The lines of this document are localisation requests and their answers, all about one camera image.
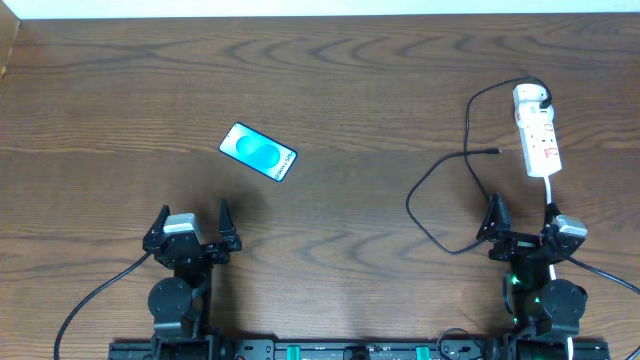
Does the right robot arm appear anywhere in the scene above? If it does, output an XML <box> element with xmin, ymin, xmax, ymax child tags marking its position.
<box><xmin>476</xmin><ymin>193</ymin><xmax>588</xmax><ymax>359</ymax></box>

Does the blue Galaxy smartphone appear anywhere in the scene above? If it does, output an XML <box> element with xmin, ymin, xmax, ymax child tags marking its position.
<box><xmin>218</xmin><ymin>122</ymin><xmax>297</xmax><ymax>182</ymax></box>

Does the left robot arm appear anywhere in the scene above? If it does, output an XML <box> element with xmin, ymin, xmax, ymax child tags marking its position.
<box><xmin>142</xmin><ymin>199</ymin><xmax>242</xmax><ymax>359</ymax></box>

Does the white power strip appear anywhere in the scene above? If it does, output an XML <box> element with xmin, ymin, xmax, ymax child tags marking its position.
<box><xmin>515</xmin><ymin>102</ymin><xmax>562</xmax><ymax>178</ymax></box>

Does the white USB charger adapter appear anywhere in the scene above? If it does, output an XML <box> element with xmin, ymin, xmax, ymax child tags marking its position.
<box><xmin>513</xmin><ymin>83</ymin><xmax>554</xmax><ymax>128</ymax></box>

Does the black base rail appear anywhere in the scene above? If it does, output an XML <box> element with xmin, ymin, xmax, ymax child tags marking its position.
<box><xmin>108</xmin><ymin>338</ymin><xmax>610</xmax><ymax>360</ymax></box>

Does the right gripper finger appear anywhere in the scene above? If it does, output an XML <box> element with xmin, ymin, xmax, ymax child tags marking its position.
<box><xmin>543</xmin><ymin>202</ymin><xmax>561</xmax><ymax>235</ymax></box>
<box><xmin>476</xmin><ymin>192</ymin><xmax>512</xmax><ymax>242</ymax></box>

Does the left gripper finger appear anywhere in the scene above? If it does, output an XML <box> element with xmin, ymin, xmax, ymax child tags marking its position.
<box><xmin>218</xmin><ymin>198</ymin><xmax>237</xmax><ymax>245</ymax></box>
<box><xmin>144</xmin><ymin>205</ymin><xmax>170</xmax><ymax>240</ymax></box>

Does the black USB charging cable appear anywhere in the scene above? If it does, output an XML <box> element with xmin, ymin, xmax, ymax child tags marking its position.
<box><xmin>405</xmin><ymin>76</ymin><xmax>553</xmax><ymax>256</ymax></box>

